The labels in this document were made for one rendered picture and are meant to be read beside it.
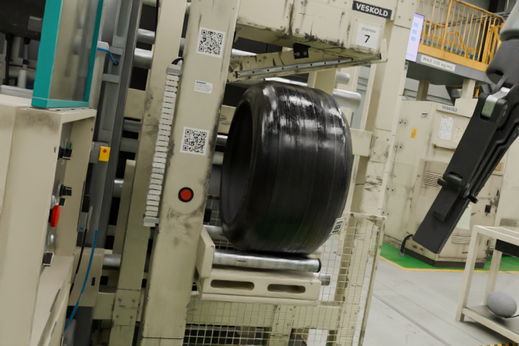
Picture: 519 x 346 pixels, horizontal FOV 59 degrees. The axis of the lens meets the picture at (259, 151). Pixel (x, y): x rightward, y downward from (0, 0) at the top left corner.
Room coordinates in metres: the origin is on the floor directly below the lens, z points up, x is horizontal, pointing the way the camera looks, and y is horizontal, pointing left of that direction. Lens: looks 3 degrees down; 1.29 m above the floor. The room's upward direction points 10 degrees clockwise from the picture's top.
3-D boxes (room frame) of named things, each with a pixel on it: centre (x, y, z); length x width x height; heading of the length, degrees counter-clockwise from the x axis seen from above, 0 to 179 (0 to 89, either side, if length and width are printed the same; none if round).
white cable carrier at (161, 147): (1.35, 0.28, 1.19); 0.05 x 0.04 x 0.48; 16
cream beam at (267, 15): (1.81, -0.07, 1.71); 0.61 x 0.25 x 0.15; 106
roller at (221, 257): (1.36, -0.07, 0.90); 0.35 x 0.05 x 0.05; 106
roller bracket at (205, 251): (1.44, 0.14, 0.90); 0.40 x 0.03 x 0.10; 16
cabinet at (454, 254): (5.80, -2.56, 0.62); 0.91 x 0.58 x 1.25; 115
